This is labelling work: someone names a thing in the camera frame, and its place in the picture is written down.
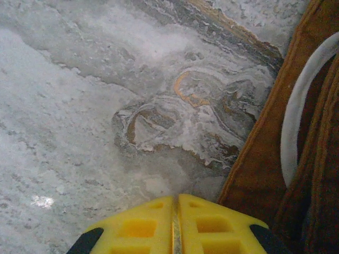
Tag brown trousers with striped waistband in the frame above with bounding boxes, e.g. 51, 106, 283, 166
217, 0, 339, 254

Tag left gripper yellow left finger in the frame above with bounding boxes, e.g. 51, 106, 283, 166
67, 195, 177, 254

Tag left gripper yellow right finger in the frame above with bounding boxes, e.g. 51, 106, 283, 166
177, 194, 288, 254

